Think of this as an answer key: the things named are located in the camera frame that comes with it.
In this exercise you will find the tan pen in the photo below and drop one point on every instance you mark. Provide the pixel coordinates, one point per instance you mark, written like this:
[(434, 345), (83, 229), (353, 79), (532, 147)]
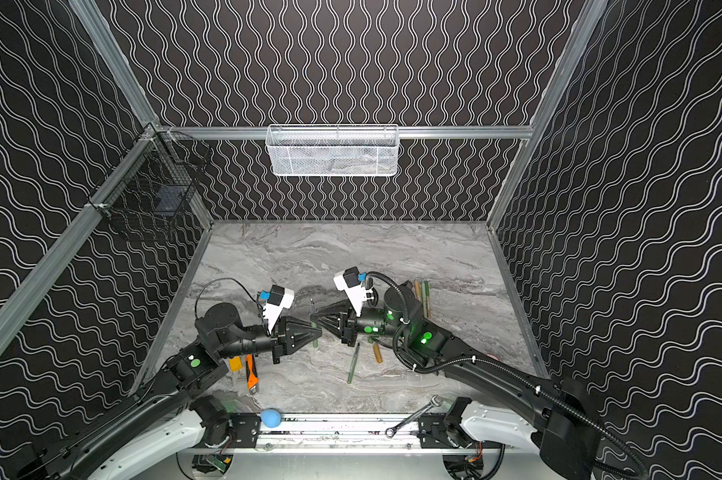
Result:
[(418, 290)]

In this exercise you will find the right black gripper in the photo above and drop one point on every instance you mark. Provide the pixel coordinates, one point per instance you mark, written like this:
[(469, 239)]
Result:
[(346, 324)]

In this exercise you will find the blue ball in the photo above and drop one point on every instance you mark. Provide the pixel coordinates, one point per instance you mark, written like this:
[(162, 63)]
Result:
[(270, 418)]

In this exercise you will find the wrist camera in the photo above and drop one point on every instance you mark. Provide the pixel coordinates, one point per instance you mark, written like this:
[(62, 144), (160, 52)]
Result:
[(275, 300), (354, 284)]

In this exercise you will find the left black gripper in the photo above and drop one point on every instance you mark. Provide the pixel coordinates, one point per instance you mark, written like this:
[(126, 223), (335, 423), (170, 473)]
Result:
[(280, 342)]

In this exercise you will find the white wire mesh basket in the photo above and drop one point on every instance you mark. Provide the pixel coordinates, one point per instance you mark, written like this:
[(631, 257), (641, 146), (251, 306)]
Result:
[(332, 150)]

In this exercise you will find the yellow small block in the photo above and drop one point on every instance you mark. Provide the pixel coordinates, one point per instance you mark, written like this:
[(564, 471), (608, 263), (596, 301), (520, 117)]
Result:
[(235, 364)]

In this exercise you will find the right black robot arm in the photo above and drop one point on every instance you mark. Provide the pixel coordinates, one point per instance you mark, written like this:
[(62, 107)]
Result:
[(570, 438)]

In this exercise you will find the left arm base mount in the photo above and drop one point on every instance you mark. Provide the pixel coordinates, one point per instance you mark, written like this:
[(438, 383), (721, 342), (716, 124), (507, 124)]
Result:
[(235, 431)]

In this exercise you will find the black wire basket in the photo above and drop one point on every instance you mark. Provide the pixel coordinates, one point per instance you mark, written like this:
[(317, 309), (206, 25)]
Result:
[(157, 198)]

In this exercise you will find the silver wrench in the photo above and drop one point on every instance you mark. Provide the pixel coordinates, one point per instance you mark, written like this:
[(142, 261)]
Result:
[(434, 402)]

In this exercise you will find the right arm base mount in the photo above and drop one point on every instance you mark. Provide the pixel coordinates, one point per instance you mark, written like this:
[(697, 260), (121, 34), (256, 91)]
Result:
[(435, 432)]

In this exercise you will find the orange utility knife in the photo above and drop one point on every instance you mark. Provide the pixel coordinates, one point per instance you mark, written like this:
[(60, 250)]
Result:
[(252, 377)]

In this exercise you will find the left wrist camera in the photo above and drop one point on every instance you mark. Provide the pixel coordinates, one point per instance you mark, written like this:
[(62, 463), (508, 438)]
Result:
[(275, 300)]

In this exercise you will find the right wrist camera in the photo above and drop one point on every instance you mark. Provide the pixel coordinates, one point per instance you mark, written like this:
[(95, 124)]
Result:
[(354, 284)]

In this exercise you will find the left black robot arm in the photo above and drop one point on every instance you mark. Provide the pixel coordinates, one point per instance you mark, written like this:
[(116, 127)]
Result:
[(173, 410)]

